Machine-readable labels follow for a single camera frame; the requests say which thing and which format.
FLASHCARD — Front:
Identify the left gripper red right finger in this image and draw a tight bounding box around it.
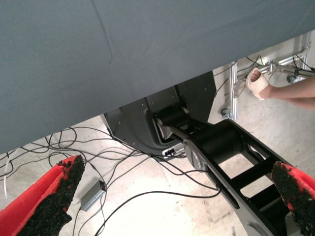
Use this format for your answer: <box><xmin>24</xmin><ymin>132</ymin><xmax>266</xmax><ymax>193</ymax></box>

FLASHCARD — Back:
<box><xmin>270</xmin><ymin>161</ymin><xmax>315</xmax><ymax>236</ymax></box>

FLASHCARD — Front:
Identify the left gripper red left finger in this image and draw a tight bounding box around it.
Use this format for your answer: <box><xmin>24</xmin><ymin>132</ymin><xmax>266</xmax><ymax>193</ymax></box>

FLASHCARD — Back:
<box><xmin>0</xmin><ymin>155</ymin><xmax>86</xmax><ymax>236</ymax></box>

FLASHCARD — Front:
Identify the dark grey robot base housing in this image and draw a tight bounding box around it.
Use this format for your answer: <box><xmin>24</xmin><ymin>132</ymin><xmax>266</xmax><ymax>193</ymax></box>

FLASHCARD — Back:
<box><xmin>103</xmin><ymin>71</ymin><xmax>217</xmax><ymax>162</ymax></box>

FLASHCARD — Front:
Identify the grey power adapter box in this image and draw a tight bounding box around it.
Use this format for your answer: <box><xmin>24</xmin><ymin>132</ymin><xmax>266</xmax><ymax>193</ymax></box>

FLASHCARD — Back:
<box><xmin>80</xmin><ymin>180</ymin><xmax>107</xmax><ymax>211</ymax></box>

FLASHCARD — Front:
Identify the black robot torso linkage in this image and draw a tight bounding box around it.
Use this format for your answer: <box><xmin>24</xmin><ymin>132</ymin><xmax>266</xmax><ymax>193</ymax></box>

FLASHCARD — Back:
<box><xmin>153</xmin><ymin>107</ymin><xmax>295</xmax><ymax>236</ymax></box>

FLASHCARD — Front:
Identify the person foot in beige slipper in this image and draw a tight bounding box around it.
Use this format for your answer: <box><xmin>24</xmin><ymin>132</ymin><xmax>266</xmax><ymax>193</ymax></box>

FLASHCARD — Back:
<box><xmin>246</xmin><ymin>68</ymin><xmax>271</xmax><ymax>100</ymax></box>

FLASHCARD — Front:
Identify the dark grey table cloth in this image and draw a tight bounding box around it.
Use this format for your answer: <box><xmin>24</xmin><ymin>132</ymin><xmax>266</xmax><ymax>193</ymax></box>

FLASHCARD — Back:
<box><xmin>0</xmin><ymin>0</ymin><xmax>315</xmax><ymax>154</ymax></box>

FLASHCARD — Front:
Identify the black floor cable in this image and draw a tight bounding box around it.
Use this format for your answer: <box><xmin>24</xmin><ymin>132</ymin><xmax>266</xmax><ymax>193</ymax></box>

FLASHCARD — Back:
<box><xmin>49</xmin><ymin>137</ymin><xmax>210</xmax><ymax>177</ymax></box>
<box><xmin>94</xmin><ymin>181</ymin><xmax>221</xmax><ymax>236</ymax></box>

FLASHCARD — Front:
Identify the aluminium profile frame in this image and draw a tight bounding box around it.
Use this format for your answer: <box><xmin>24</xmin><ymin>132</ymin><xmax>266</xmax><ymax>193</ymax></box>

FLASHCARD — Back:
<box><xmin>230</xmin><ymin>31</ymin><xmax>315</xmax><ymax>121</ymax></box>

